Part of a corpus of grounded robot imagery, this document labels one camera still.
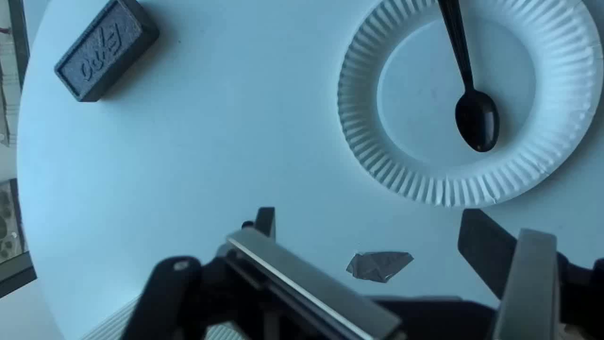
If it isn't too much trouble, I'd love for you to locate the small dark foil scrap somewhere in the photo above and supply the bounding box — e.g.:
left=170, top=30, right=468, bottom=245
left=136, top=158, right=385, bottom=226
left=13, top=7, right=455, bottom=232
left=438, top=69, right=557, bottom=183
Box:
left=346, top=249, right=416, bottom=285

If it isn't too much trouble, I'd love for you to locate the black plastic spoon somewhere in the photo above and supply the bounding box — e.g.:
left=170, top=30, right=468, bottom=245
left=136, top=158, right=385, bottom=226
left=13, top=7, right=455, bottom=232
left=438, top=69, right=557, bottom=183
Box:
left=438, top=0, right=502, bottom=154

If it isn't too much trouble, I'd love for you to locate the white paper plate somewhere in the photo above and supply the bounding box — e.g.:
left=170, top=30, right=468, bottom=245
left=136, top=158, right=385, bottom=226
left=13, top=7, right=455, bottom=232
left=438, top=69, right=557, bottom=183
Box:
left=336, top=0, right=604, bottom=209

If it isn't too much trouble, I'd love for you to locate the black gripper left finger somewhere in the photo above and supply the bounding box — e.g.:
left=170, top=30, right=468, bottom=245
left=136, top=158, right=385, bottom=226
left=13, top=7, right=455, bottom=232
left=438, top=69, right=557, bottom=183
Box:
left=215, top=205, right=404, bottom=340

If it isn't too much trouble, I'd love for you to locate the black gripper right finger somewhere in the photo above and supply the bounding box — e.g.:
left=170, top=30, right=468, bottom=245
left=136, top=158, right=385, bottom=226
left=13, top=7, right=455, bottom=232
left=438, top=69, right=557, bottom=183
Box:
left=459, top=207, right=561, bottom=340

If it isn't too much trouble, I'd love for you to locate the black whiteboard eraser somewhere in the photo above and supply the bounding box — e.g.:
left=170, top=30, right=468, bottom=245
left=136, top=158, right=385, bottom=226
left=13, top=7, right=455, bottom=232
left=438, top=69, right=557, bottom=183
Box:
left=53, top=0, right=161, bottom=103

